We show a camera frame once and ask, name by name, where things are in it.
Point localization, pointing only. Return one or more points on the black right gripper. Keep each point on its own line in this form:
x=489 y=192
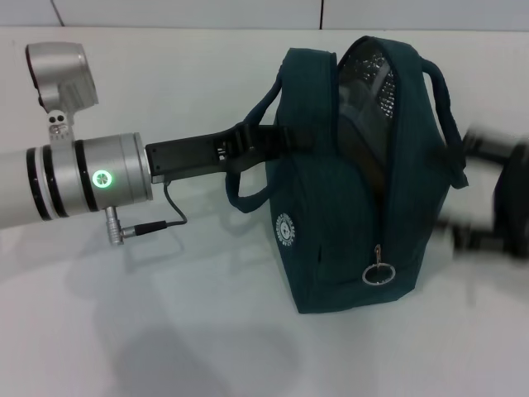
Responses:
x=514 y=198

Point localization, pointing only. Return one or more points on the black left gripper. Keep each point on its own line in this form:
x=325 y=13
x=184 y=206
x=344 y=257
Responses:
x=186 y=159

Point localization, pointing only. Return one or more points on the dark teal insulated bag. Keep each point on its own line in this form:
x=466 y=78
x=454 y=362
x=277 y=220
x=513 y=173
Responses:
x=330 y=207

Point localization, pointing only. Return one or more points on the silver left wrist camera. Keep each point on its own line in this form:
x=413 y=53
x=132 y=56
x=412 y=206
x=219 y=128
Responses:
x=62 y=70

